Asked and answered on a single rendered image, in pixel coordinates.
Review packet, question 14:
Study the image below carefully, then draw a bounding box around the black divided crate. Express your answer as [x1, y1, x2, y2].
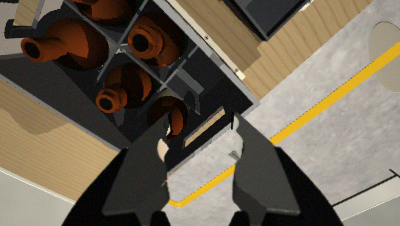
[0, 0, 261, 176]

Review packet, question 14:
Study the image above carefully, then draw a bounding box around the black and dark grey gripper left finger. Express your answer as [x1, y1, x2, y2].
[61, 112, 172, 226]

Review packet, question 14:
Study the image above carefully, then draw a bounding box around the brown glass bottle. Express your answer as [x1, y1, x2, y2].
[21, 18, 115, 71]
[128, 11, 188, 67]
[96, 61, 161, 113]
[147, 88, 190, 144]

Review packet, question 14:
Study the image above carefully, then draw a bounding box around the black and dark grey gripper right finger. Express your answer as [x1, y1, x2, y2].
[231, 111, 344, 226]

